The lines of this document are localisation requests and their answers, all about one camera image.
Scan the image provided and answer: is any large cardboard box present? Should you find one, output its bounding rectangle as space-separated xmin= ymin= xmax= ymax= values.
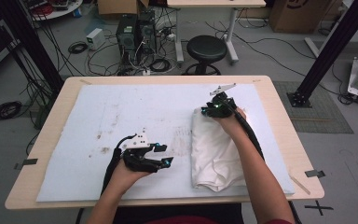
xmin=268 ymin=0 xmax=332 ymax=35

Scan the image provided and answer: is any open cardboard box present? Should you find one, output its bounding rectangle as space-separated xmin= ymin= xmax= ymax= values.
xmin=97 ymin=0 xmax=150 ymax=17

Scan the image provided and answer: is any black round stool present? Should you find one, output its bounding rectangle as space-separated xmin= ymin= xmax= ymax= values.
xmin=182 ymin=35 xmax=228 ymax=77

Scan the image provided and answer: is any black tape strip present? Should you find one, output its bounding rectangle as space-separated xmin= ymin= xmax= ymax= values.
xmin=13 ymin=158 xmax=39 ymax=171
xmin=304 ymin=169 xmax=326 ymax=179

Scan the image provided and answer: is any person's left hand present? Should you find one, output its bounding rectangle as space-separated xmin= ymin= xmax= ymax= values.
xmin=109 ymin=158 xmax=152 ymax=196

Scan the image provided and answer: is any grey floor mat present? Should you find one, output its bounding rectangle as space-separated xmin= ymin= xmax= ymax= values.
xmin=273 ymin=81 xmax=354 ymax=134

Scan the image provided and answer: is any right hand-held gripper black cable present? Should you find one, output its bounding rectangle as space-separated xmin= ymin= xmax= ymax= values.
xmin=225 ymin=97 xmax=302 ymax=224

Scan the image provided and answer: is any hand-held gripper black cable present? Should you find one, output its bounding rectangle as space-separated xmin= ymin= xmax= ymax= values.
xmin=225 ymin=97 xmax=302 ymax=224
xmin=76 ymin=133 xmax=138 ymax=224

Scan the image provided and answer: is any round white table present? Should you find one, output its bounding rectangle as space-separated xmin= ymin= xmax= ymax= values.
xmin=21 ymin=0 xmax=84 ymax=22

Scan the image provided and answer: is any white desk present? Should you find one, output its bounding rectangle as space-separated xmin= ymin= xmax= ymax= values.
xmin=166 ymin=0 xmax=267 ymax=64

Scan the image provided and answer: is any white printed t-shirt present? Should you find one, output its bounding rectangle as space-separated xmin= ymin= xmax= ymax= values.
xmin=190 ymin=106 xmax=253 ymax=192

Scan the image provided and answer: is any black aluminium post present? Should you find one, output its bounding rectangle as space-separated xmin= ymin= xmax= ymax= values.
xmin=0 ymin=0 xmax=64 ymax=94
xmin=287 ymin=0 xmax=358 ymax=108

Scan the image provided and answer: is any left hand-held gripper black cable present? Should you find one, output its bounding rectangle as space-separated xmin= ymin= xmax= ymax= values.
xmin=76 ymin=133 xmax=138 ymax=224

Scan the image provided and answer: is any small coiled black cable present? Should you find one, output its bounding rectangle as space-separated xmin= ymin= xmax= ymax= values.
xmin=67 ymin=41 xmax=89 ymax=55

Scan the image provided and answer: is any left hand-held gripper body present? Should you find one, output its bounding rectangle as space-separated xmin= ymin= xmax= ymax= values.
xmin=120 ymin=127 xmax=161 ymax=174

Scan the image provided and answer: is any person's right hand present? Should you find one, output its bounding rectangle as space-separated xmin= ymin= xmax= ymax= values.
xmin=216 ymin=106 xmax=248 ymax=138

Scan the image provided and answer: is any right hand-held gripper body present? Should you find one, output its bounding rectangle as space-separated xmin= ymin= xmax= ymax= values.
xmin=209 ymin=82 xmax=238 ymax=119

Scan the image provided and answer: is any white power supply box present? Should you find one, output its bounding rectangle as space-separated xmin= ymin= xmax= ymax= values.
xmin=85 ymin=27 xmax=106 ymax=50

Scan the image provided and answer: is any person's black and red clothing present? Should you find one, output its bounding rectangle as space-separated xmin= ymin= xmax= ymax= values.
xmin=113 ymin=203 xmax=293 ymax=224

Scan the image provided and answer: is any large coiled black cable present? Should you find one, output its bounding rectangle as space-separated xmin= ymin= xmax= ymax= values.
xmin=0 ymin=101 xmax=23 ymax=122

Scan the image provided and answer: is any light blue foam mat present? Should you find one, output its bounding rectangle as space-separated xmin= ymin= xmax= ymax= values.
xmin=36 ymin=83 xmax=296 ymax=203

